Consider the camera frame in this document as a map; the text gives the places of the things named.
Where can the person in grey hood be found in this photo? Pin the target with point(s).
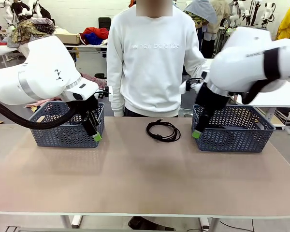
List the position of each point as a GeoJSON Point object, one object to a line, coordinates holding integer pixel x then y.
{"type": "Point", "coordinates": [203, 10]}

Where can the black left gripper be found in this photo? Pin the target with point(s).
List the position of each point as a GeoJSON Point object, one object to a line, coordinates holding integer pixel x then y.
{"type": "Point", "coordinates": [87, 106]}

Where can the patterned clothes pile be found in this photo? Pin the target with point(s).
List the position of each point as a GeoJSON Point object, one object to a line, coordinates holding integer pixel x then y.
{"type": "Point", "coordinates": [31, 27]}

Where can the person's right forearm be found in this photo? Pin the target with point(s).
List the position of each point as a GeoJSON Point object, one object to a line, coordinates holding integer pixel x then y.
{"type": "Point", "coordinates": [118, 106]}

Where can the red chequered cloth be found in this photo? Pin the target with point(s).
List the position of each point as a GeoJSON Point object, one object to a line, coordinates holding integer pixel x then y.
{"type": "Point", "coordinates": [99, 81]}

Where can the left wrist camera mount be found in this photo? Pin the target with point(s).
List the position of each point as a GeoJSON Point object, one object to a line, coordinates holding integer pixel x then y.
{"type": "Point", "coordinates": [106, 93]}

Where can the black tripod stand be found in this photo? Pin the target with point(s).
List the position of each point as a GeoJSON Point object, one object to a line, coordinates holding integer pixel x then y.
{"type": "Point", "coordinates": [255, 12]}

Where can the blue-grey perforated plastic basket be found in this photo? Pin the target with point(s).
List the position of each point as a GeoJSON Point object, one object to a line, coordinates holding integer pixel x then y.
{"type": "Point", "coordinates": [62, 139]}
{"type": "Point", "coordinates": [232, 142]}

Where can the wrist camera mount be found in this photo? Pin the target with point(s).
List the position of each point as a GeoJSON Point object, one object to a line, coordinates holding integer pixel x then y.
{"type": "Point", "coordinates": [183, 87]}
{"type": "Point", "coordinates": [106, 93]}

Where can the white background table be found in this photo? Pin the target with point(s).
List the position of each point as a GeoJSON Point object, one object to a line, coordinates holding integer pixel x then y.
{"type": "Point", "coordinates": [91, 46]}

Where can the cardboard box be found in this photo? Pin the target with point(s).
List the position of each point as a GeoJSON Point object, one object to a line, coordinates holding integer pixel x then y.
{"type": "Point", "coordinates": [70, 38]}

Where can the white metal table frame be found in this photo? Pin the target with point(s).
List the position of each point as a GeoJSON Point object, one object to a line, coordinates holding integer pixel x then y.
{"type": "Point", "coordinates": [72, 220]}

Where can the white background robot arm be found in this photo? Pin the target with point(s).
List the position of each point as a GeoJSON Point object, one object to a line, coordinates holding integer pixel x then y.
{"type": "Point", "coordinates": [36, 8]}
{"type": "Point", "coordinates": [7, 12]}
{"type": "Point", "coordinates": [268, 13]}
{"type": "Point", "coordinates": [238, 10]}

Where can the person in white sweatshirt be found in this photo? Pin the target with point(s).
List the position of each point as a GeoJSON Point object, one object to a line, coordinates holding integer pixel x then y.
{"type": "Point", "coordinates": [149, 72]}

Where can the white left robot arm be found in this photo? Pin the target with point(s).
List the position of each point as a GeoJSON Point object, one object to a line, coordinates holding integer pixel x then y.
{"type": "Point", "coordinates": [38, 72]}

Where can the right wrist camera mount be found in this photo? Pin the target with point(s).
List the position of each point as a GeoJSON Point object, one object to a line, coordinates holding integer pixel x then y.
{"type": "Point", "coordinates": [183, 87]}

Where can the blue cloth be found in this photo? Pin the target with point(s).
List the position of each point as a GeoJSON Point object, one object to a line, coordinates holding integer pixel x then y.
{"type": "Point", "coordinates": [93, 39]}

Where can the person's left forearm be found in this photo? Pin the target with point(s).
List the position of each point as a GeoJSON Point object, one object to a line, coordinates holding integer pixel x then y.
{"type": "Point", "coordinates": [195, 67]}

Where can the black shoe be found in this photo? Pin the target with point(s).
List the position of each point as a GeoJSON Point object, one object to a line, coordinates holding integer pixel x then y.
{"type": "Point", "coordinates": [145, 223]}

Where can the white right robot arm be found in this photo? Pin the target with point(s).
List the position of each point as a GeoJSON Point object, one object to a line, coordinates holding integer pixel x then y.
{"type": "Point", "coordinates": [244, 62]}

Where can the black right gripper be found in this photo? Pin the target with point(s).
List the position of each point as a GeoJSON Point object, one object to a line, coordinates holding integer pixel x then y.
{"type": "Point", "coordinates": [210, 99]}

